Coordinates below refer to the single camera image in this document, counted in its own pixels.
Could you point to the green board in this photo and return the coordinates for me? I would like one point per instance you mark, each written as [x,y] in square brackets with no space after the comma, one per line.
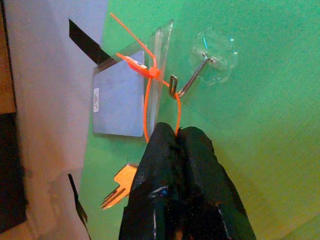
[250,125]

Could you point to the black tape strip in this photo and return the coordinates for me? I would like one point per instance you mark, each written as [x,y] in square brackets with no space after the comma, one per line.
[78,200]
[85,42]

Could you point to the brown board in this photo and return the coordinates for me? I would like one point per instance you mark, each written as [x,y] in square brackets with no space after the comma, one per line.
[5,62]

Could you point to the brass key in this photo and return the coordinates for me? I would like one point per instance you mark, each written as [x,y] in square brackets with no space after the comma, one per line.
[125,180]

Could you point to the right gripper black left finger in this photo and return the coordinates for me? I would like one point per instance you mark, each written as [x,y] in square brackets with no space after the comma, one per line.
[155,175]

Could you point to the clear plastic card holder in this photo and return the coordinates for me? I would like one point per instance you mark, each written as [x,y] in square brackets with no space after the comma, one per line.
[160,50]

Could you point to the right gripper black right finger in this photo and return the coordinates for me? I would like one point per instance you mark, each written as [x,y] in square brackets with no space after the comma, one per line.
[207,175]

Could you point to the orange zip tie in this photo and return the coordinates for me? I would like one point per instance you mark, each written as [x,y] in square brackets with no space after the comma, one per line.
[154,73]

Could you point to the clear suction cup metal hook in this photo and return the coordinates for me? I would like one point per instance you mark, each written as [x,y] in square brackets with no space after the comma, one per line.
[215,60]

